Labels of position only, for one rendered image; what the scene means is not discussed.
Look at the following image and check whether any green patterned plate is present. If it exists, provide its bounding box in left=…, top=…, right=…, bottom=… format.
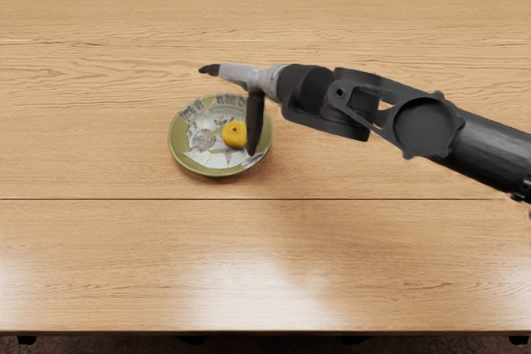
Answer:
left=167, top=92, right=275, bottom=178

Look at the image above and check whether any yellow round fruit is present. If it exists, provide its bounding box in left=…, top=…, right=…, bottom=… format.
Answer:
left=222, top=119, right=249, bottom=150

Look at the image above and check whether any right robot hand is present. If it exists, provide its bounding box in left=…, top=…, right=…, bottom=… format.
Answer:
left=197, top=62, right=289, bottom=157

